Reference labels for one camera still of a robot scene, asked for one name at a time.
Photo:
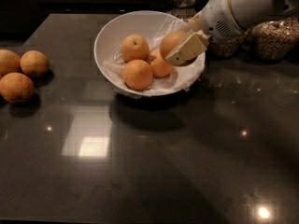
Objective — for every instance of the upper left table orange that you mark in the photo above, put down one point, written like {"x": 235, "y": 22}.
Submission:
{"x": 9, "y": 62}

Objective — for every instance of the white bowl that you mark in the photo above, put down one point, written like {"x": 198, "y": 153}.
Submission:
{"x": 137, "y": 22}

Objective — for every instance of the middle glass cereal jar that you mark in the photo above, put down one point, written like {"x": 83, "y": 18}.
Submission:
{"x": 229, "y": 48}

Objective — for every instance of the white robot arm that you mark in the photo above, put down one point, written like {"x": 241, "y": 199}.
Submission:
{"x": 252, "y": 12}

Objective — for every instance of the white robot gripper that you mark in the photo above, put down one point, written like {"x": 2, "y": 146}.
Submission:
{"x": 217, "y": 15}

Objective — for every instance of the front table orange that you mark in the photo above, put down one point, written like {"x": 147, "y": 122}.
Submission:
{"x": 16, "y": 88}

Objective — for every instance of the right glass cereal jar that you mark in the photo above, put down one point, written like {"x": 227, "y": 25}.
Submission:
{"x": 273, "y": 40}

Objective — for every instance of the left glass cereal jar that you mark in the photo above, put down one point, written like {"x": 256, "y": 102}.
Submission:
{"x": 183, "y": 9}

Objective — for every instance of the glass cereal jar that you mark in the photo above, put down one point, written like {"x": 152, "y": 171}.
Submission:
{"x": 229, "y": 48}
{"x": 183, "y": 9}
{"x": 273, "y": 40}

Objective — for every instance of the upper right table orange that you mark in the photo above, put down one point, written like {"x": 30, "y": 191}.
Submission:
{"x": 34, "y": 63}

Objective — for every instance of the table orange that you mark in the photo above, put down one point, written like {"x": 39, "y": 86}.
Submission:
{"x": 34, "y": 63}
{"x": 16, "y": 88}
{"x": 9, "y": 62}

